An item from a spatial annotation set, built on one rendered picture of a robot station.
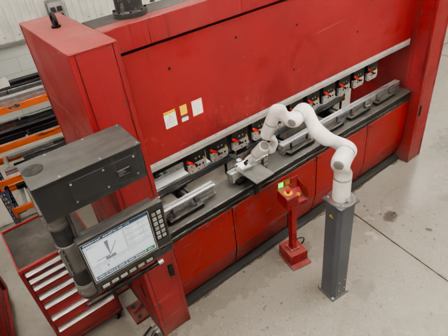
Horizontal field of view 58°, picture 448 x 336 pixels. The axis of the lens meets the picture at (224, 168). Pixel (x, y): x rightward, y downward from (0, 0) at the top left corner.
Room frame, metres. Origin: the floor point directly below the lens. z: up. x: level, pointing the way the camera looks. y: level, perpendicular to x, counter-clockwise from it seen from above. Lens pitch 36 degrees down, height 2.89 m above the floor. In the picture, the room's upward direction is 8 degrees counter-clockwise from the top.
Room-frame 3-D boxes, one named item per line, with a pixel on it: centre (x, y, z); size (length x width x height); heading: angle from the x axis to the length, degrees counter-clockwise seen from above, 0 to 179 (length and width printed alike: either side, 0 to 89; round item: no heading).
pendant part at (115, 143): (1.54, 0.64, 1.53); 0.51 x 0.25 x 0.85; 122
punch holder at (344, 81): (3.27, -1.13, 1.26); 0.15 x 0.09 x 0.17; 123
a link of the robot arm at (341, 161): (2.03, -0.75, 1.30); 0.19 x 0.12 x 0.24; 144
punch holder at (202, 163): (2.39, 0.21, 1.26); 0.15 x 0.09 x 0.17; 123
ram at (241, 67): (2.98, -0.69, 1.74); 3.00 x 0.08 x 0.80; 123
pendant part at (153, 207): (1.49, 0.55, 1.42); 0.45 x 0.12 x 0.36; 122
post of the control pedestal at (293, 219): (2.47, -0.52, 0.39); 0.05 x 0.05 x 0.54; 22
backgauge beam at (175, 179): (3.09, -0.33, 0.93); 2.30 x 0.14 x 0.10; 123
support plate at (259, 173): (2.50, -0.23, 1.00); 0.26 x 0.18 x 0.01; 33
